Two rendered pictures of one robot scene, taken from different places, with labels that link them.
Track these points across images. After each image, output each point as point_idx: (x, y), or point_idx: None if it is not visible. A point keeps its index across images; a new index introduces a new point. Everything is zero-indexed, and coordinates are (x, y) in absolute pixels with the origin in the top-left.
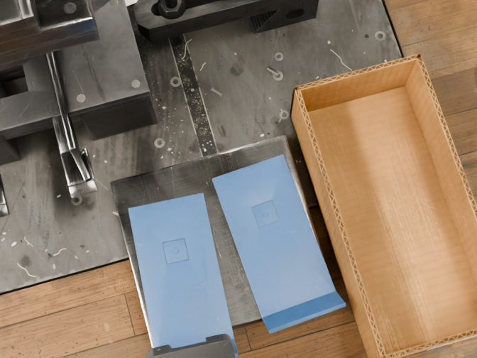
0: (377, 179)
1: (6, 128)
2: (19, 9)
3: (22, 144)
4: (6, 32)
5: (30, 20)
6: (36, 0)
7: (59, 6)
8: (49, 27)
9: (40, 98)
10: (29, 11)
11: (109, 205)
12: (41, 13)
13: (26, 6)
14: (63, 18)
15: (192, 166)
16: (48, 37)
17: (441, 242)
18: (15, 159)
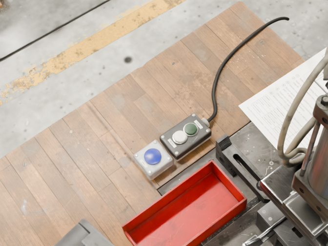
0: None
1: (280, 237)
2: (314, 230)
3: (281, 244)
4: (304, 229)
5: (312, 235)
6: (324, 232)
7: (327, 241)
8: (317, 241)
9: (299, 244)
10: (315, 234)
11: None
12: (321, 235)
13: (316, 232)
14: (323, 244)
15: None
16: (314, 242)
17: None
18: (273, 244)
